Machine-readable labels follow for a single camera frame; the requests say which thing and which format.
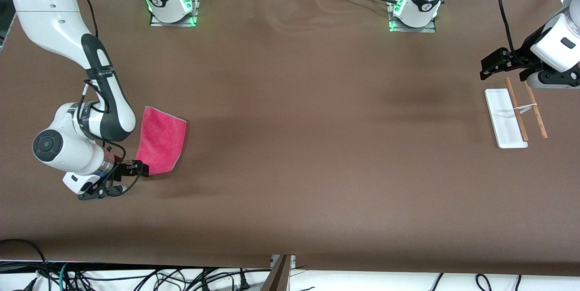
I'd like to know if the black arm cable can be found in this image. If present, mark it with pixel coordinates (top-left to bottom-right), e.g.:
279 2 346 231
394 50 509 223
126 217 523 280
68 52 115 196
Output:
72 0 142 194
498 0 528 64

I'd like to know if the grey table leg beam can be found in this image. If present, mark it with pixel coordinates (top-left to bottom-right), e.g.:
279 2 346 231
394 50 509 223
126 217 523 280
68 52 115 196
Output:
261 255 291 291

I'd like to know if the black looped floor cable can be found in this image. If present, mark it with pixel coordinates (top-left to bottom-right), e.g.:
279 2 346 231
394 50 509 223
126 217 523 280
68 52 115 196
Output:
0 239 51 291

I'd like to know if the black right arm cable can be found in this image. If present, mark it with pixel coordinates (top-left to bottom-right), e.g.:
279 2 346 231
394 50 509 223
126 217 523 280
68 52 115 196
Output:
72 0 142 194

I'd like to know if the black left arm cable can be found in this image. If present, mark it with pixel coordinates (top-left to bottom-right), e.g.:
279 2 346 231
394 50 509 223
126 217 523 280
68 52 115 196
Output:
498 0 528 64

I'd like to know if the pink microfibre towel grey edge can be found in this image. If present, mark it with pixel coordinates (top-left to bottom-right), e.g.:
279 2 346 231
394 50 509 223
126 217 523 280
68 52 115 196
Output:
136 106 187 176

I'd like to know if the white towel rack base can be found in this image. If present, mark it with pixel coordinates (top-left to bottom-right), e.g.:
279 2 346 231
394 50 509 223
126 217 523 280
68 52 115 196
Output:
484 88 528 149

